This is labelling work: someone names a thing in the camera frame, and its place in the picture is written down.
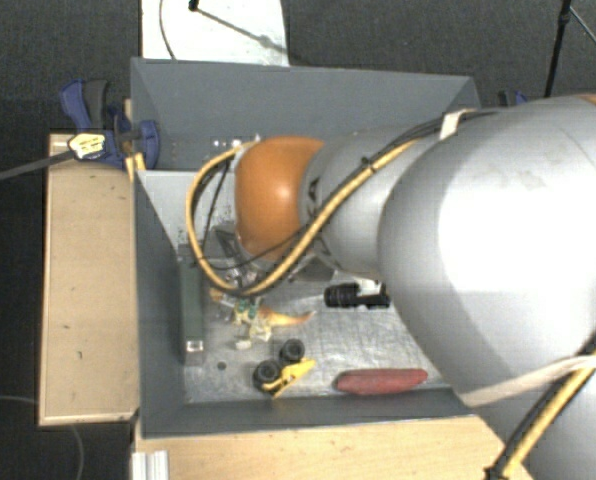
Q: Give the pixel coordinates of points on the yellow toy vehicle black wheels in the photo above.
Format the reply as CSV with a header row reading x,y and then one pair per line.
x,y
288,374

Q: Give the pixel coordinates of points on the pale wood board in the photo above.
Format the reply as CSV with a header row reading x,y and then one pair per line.
x,y
90,288

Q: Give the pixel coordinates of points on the red-brown flat block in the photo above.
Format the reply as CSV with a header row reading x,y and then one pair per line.
x,y
380,381

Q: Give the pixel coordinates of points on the orange and beige toy dinosaur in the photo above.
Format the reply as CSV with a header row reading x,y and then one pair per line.
x,y
259,324

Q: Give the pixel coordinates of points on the grey metal bin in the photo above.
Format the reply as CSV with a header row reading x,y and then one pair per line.
x,y
298,103

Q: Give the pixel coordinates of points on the black cylinder on white bracket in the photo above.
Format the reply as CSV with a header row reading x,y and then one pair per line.
x,y
342,296

